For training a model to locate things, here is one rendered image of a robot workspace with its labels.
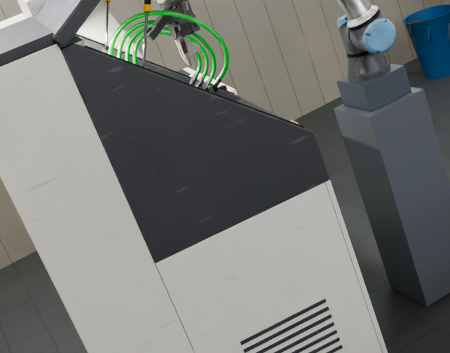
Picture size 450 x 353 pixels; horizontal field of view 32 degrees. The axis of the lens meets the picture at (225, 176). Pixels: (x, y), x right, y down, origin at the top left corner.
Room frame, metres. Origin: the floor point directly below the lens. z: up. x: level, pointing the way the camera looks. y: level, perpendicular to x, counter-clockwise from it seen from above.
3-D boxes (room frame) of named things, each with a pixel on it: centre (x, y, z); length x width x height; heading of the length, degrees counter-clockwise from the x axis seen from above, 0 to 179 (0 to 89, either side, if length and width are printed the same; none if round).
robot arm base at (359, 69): (2.69, -0.61, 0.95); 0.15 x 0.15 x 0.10
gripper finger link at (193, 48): (2.47, -0.04, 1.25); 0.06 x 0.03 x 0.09; 101
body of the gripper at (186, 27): (2.48, -0.05, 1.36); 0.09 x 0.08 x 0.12; 101
